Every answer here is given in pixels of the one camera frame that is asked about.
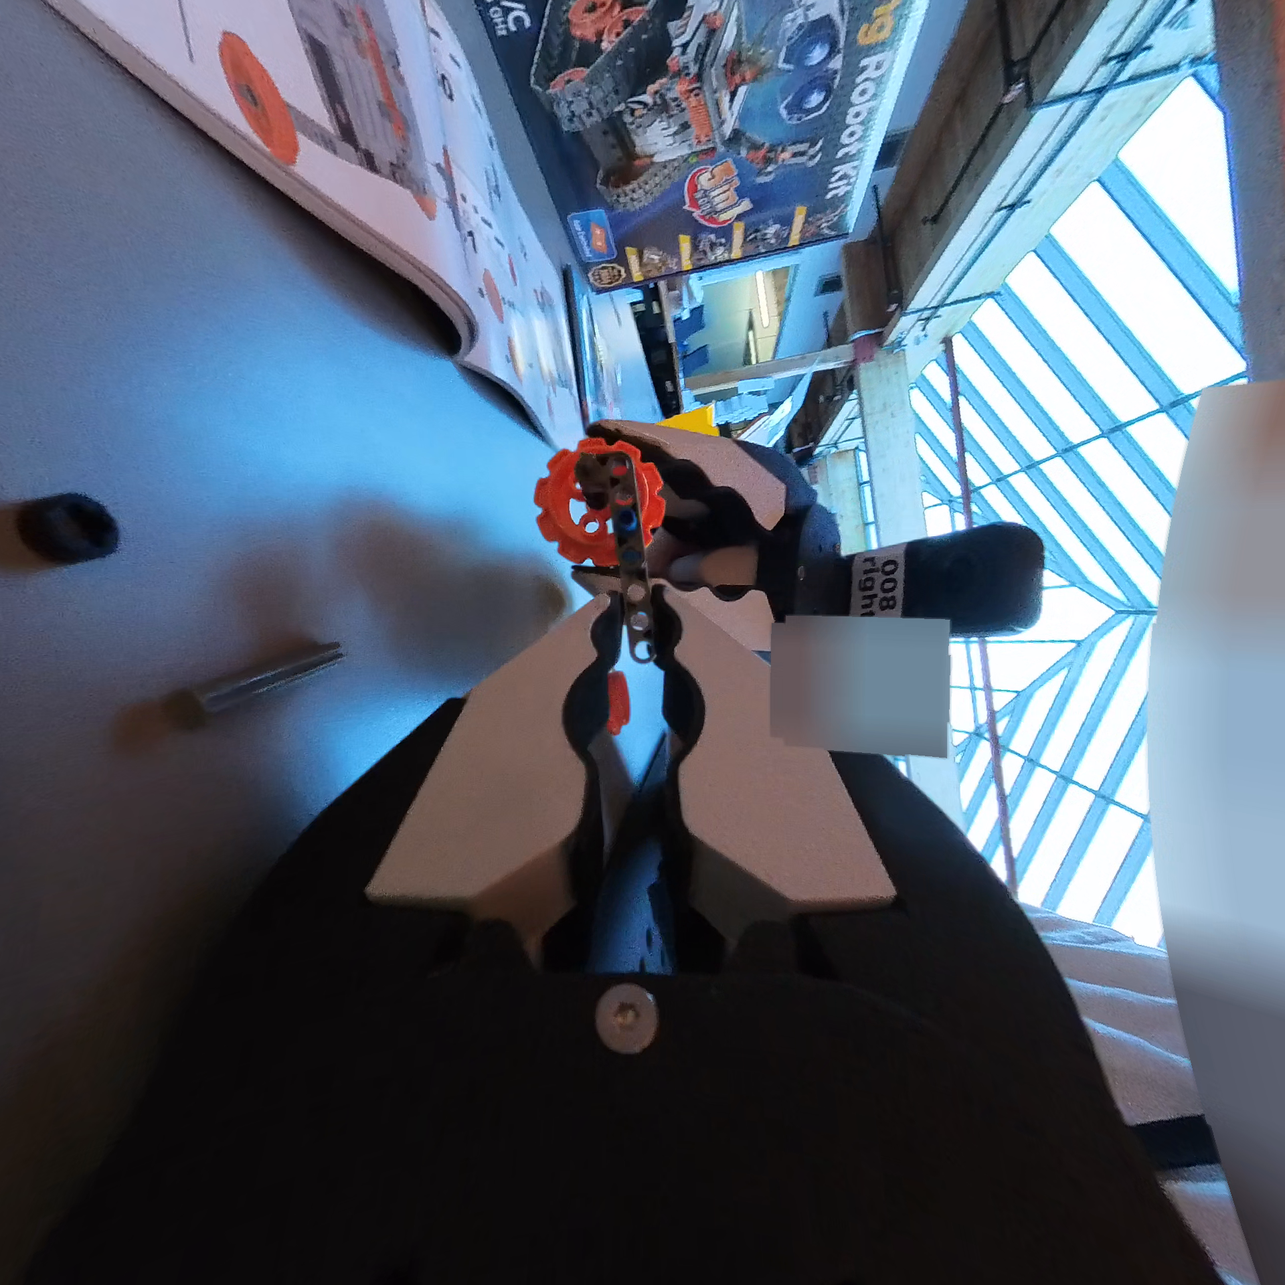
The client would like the white instruction booklet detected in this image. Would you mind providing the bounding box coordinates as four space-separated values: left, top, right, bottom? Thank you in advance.
44 0 594 447

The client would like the blue robot kit box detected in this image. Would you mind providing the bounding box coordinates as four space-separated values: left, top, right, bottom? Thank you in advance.
475 0 928 293

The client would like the person's right hand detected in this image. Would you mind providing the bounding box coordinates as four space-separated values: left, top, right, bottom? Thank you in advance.
650 534 710 590

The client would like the grey desk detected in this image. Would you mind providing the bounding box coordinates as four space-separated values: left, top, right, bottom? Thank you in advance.
0 0 674 1285

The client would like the black connector pin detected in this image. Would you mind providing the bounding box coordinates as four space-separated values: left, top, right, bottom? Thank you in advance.
14 492 122 564

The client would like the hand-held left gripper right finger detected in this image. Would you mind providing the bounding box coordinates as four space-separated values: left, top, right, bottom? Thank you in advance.
650 589 901 967

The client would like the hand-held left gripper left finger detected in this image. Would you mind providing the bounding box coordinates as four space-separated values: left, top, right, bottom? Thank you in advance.
365 590 617 967

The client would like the grey axle rod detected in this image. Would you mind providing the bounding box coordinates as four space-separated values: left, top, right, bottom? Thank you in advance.
161 639 350 732

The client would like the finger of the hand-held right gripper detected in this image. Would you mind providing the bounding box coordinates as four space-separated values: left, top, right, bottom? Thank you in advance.
571 563 775 629
583 420 792 534

